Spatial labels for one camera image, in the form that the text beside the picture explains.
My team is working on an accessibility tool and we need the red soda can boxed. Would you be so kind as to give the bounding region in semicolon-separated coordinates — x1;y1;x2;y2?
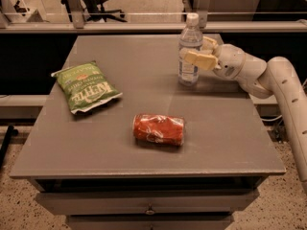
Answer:
132;114;185;146

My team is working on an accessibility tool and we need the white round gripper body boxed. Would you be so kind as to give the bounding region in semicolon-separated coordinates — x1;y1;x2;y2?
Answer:
213;44;246;80

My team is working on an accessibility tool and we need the clear blue-label plastic bottle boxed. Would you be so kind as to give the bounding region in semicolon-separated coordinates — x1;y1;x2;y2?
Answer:
178;13;202;86

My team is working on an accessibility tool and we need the grey metal railing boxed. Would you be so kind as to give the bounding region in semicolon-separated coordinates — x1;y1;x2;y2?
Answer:
1;0;307;34

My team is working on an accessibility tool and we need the metal drawer knob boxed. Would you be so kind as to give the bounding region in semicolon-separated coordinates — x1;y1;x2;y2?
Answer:
145;206;155;216

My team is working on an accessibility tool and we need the green chip bag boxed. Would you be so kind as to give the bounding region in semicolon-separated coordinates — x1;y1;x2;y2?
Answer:
51;61;122;114

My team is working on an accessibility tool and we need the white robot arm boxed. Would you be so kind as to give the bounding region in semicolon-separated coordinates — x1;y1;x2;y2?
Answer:
179;36;307;193

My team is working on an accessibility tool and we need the black pole at left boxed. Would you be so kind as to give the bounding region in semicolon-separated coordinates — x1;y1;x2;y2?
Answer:
0;126;18;169

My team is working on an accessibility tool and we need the lower grey drawer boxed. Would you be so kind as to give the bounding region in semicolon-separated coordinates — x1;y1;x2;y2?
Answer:
67;215;233;230

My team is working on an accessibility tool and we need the white cable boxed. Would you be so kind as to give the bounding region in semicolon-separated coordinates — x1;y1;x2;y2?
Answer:
260;113;284;123

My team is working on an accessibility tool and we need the upper grey drawer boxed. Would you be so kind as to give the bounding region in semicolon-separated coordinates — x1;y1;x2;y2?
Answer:
35;190;259;216

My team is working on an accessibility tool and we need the grey wooden drawer cabinet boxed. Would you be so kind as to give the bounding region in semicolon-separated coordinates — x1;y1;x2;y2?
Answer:
12;35;285;230

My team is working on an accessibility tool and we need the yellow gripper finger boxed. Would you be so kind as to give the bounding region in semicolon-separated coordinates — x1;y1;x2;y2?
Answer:
183;50;218;71
202;36;219;51

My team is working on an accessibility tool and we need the grey drawer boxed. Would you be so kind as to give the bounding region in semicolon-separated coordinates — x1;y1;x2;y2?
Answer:
67;215;233;230
35;190;259;216

